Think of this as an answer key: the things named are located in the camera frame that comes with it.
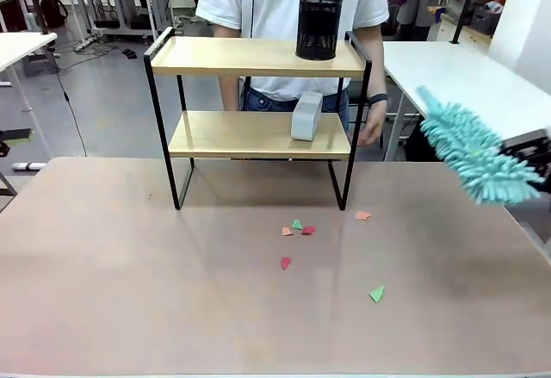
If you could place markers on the large white side table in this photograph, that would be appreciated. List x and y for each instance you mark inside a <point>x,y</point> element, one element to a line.
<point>465,76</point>

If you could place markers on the teal chenille duster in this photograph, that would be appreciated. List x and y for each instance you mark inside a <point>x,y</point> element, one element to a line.
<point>473,154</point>

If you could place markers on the green paper scrap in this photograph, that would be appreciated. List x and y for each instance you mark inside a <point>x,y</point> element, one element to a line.
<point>297,224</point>
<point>377,294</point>

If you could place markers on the two-tier wood shelf black frame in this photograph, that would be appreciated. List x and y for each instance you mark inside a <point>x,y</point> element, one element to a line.
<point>258,66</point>

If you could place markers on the red paper scrap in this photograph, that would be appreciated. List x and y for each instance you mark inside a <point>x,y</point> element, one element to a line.
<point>308,230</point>
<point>286,262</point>

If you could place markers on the person in white t-shirt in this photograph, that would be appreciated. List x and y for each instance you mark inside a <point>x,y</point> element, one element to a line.
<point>267,8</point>

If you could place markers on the black shoes on floor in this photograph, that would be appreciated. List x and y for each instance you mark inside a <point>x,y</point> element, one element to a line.
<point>128,53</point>

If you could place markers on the black backpack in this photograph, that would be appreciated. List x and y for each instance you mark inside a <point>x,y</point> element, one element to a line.
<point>53,12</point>

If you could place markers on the black wristband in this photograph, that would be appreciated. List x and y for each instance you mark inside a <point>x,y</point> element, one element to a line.
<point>378,99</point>

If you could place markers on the person's left forearm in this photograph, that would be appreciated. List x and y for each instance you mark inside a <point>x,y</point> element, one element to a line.
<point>374,63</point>

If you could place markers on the white floor socket bar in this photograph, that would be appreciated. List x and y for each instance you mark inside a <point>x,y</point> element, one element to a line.
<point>28,165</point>

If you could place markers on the small white side table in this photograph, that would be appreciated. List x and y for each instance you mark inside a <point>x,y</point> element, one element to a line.
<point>21,46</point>

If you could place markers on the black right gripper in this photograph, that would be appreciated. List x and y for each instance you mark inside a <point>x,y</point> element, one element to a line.
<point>534,167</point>

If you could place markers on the orange paper scrap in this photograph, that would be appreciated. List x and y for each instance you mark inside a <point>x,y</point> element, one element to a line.
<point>287,231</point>

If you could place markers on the person's right forearm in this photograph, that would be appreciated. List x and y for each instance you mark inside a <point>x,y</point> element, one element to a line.
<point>228,72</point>

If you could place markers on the person's left hand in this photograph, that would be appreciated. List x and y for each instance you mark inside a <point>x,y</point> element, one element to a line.
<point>374,124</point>

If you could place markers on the salmon paper scrap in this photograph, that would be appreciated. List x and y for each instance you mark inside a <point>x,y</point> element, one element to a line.
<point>363,215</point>

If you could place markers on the white floor power strip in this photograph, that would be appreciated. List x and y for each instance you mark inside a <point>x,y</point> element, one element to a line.
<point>84,45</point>

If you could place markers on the grey plastic crate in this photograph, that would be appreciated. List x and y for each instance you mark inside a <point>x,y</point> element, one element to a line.
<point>484,20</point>

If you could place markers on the black mesh pen holder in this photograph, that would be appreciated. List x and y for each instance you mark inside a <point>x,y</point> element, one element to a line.
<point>318,29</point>

